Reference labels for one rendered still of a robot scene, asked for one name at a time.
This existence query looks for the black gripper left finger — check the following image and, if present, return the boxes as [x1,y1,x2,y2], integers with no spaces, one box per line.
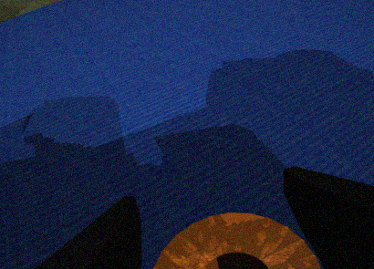
[33,195,142,269]

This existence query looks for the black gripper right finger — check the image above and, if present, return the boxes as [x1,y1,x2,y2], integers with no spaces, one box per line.
[283,166,374,269]

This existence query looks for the orange knob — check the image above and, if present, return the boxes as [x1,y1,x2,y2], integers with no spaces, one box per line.
[153,212,320,269]

